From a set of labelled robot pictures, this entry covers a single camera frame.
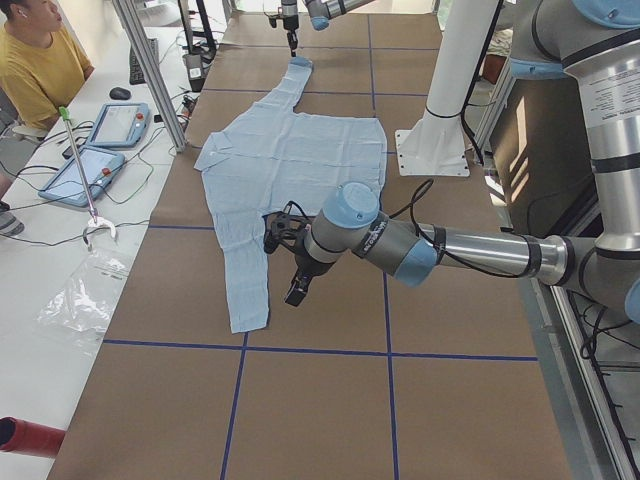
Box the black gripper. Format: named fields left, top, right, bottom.
left=263, top=211, right=333, bottom=306
left=269, top=0, right=299, bottom=55

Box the light blue striped shirt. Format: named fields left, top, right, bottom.
left=195, top=57, right=387, bottom=333

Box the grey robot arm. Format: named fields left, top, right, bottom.
left=263, top=1, right=639, bottom=321
left=267, top=0, right=372, bottom=57

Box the black keyboard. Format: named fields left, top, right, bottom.
left=128, top=37, right=160, bottom=86

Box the black computer mouse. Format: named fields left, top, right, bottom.
left=109, top=87, right=131, bottom=101

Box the upper blue teach pendant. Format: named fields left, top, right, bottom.
left=85, top=103, right=150, bottom=149

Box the blue teach pendant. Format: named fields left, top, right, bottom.
left=85, top=103, right=150, bottom=149
left=38, top=145, right=126, bottom=210

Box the clear plastic bag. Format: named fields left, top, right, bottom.
left=33, top=249, right=133, bottom=357

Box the grabber reaching stick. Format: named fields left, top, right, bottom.
left=58, top=106, right=117, bottom=252

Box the lower blue teach pendant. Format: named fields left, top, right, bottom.
left=38, top=145, right=126, bottom=210

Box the person in yellow shirt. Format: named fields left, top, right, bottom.
left=0, top=0, right=95, bottom=236

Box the dark control cabinet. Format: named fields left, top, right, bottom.
left=489, top=78, right=603, bottom=238

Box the red cylinder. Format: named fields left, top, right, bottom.
left=1, top=417, right=66, bottom=458

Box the grey aluminium frame post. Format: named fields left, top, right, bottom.
left=112, top=0, right=187, bottom=153

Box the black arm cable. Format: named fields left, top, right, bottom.
left=282, top=178, right=526, bottom=279

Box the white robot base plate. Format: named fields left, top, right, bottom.
left=396, top=1, right=474, bottom=177

